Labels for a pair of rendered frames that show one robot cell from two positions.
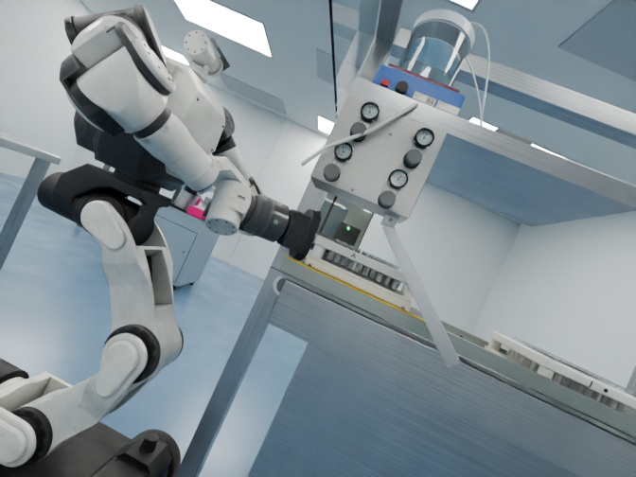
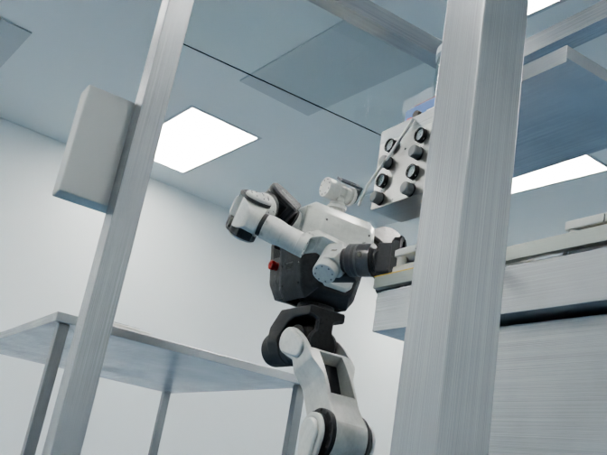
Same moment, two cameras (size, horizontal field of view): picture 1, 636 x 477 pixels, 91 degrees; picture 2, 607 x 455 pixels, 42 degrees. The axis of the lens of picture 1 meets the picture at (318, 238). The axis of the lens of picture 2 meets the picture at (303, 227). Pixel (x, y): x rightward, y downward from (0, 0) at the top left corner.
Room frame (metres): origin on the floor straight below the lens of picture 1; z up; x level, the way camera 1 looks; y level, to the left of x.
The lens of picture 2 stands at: (-0.60, -1.42, 0.41)
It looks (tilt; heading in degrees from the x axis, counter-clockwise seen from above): 19 degrees up; 55
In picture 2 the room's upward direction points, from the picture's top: 10 degrees clockwise
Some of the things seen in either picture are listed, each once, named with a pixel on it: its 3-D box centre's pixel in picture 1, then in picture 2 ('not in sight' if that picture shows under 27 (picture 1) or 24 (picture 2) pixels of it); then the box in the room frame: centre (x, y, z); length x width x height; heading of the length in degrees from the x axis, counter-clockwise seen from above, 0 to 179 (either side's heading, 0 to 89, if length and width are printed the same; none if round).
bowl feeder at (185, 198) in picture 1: (195, 195); not in sight; (3.44, 1.41, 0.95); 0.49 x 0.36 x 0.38; 89
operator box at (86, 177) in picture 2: not in sight; (106, 153); (-0.02, 0.23, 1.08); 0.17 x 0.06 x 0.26; 174
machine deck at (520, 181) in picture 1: (460, 167); (517, 130); (0.81, -0.26, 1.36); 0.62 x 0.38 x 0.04; 84
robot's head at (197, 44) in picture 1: (203, 58); (337, 195); (0.86, 0.49, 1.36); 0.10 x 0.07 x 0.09; 174
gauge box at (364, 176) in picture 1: (376, 160); (416, 171); (0.69, -0.05, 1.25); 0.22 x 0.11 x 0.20; 84
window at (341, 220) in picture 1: (328, 224); not in sight; (5.92, -0.09, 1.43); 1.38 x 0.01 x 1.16; 89
